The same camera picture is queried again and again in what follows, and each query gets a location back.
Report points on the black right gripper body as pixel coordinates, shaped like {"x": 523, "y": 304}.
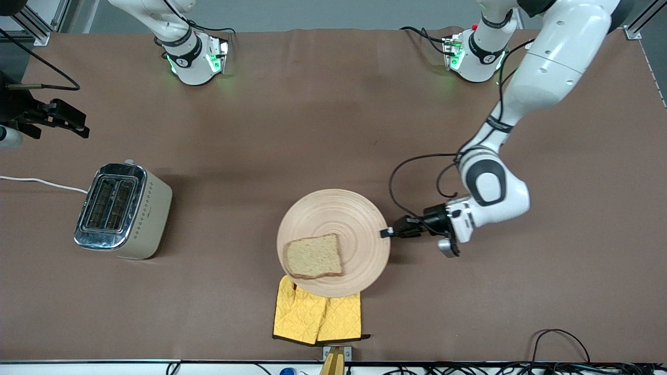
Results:
{"x": 21, "y": 110}

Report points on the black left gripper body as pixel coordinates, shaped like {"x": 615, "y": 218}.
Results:
{"x": 432, "y": 217}

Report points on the round wooden plate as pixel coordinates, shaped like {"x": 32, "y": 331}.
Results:
{"x": 344, "y": 219}

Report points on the brown bread toast slice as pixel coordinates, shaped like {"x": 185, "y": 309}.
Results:
{"x": 312, "y": 255}

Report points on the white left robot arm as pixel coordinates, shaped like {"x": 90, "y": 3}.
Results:
{"x": 552, "y": 67}

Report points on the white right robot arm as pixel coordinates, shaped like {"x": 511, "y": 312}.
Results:
{"x": 193, "y": 65}

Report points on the yellow quilted oven mitt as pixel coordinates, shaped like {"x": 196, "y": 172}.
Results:
{"x": 344, "y": 317}
{"x": 297, "y": 317}

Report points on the cream and chrome toaster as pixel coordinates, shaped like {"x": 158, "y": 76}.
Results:
{"x": 151, "y": 219}

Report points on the brown table cover sheet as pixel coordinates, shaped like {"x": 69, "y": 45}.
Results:
{"x": 208, "y": 312}

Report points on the aluminium frame profile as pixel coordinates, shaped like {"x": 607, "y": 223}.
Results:
{"x": 36, "y": 28}
{"x": 638, "y": 31}

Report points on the small metal bracket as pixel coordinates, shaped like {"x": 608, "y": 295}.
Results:
{"x": 346, "y": 354}

